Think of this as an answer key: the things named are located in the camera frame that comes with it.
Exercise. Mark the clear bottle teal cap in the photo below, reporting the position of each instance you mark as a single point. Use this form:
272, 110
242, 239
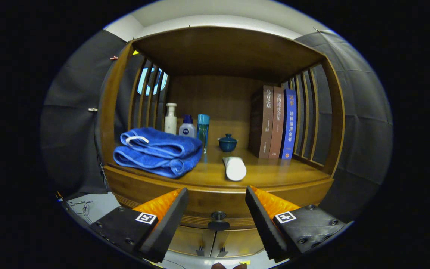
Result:
203, 130

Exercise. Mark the white lotion bottle blue cap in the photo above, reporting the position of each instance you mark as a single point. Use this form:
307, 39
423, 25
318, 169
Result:
187, 130

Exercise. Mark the blue folded towel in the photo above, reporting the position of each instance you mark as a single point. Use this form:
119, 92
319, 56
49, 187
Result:
155, 149

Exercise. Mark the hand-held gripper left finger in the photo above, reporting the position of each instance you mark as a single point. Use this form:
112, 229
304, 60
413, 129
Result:
170, 226

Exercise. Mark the white tube with green label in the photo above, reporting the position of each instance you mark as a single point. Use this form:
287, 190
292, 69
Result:
234, 170

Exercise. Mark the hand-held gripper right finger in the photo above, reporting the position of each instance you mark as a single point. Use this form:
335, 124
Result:
263, 226

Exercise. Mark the blue book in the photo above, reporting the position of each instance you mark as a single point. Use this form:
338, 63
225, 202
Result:
289, 127

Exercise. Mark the wooden countertop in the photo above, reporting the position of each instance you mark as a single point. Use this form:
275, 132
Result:
274, 172

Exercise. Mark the dark blue lidded teacup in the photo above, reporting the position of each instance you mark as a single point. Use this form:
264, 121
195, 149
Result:
228, 145

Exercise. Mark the white pump bottle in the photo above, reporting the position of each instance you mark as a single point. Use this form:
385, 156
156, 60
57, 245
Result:
170, 123

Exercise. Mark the reddish brown book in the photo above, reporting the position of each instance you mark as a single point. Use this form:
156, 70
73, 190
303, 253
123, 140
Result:
277, 123

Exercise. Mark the wooden cabinet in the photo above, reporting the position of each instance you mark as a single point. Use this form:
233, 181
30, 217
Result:
226, 52

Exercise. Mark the wooden cabinet door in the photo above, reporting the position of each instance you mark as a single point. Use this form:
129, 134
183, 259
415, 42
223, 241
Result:
190, 241
237, 242

